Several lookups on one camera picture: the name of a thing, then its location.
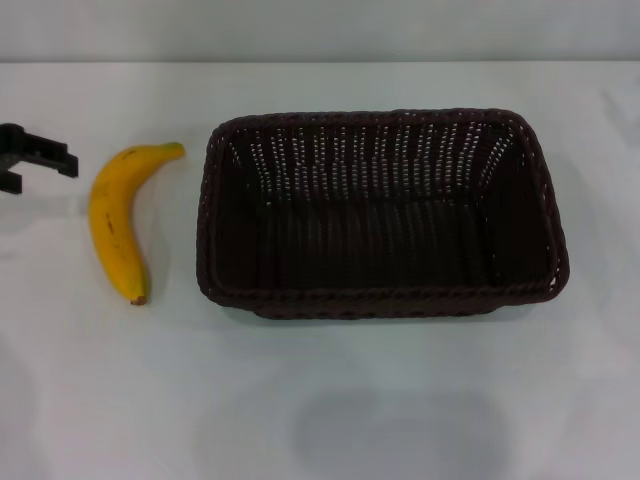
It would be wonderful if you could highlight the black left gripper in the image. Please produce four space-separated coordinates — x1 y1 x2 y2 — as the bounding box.
0 121 80 196

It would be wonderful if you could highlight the yellow banana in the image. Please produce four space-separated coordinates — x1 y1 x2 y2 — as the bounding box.
88 141 187 307

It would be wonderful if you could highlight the black woven basket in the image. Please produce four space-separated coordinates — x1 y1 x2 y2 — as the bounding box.
193 107 571 321

